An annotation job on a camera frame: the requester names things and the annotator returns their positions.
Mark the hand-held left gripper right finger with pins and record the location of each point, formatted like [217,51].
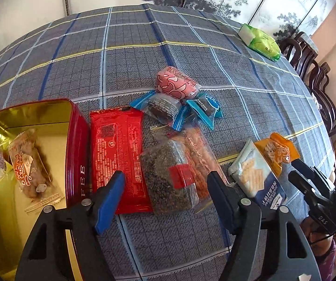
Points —
[219,199]

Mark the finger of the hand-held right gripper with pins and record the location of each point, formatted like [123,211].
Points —
[310,169]
[302,186]

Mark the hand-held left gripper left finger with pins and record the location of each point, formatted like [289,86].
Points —
[109,202]

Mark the white blue cracker packet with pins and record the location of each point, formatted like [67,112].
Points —
[252,175]

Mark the red foil snack packet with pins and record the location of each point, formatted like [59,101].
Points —
[115,140]

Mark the clear sesame snack packet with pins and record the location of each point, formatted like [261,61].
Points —
[162,164]

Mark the red tin box gold inside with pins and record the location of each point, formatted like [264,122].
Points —
[80,140]

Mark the person's purple clothing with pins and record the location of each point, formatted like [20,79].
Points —
[329,254]

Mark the clear orange snack packet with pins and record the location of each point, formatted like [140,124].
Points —
[197,152]

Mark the dark wooden chair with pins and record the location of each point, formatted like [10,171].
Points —
[298,52]
[323,93]

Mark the clear pastry packet in tin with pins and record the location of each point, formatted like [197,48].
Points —
[27,166]

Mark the small blue snack packet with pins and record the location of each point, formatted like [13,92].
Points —
[209,105]

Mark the blue-edged dark cookie packet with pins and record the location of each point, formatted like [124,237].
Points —
[162,106]

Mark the pink patterned snack packet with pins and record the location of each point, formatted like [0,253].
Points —
[175,83]

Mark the green tissue pack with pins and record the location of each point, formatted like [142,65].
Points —
[261,42]

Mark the grey plaid tablecloth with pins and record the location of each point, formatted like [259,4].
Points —
[185,49]

